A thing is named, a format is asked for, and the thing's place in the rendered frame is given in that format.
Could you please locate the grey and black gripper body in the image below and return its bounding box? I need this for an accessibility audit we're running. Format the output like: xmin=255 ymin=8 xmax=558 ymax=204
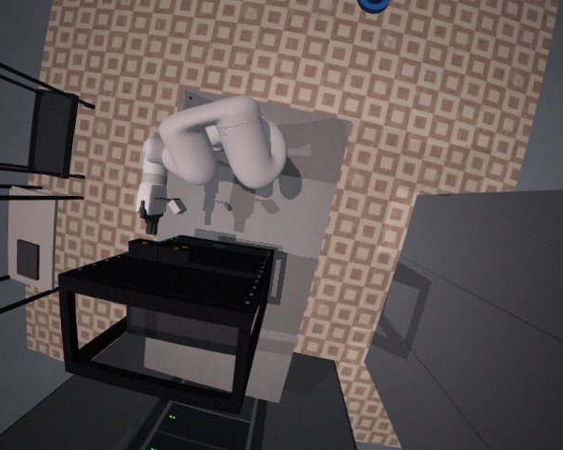
xmin=136 ymin=182 xmax=167 ymax=215

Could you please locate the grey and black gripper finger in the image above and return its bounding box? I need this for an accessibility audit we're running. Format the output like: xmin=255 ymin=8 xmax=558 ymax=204
xmin=155 ymin=214 xmax=163 ymax=235
xmin=140 ymin=201 xmax=156 ymax=235

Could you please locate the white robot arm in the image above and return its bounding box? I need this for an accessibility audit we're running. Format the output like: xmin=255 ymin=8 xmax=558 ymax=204
xmin=142 ymin=96 xmax=287 ymax=189

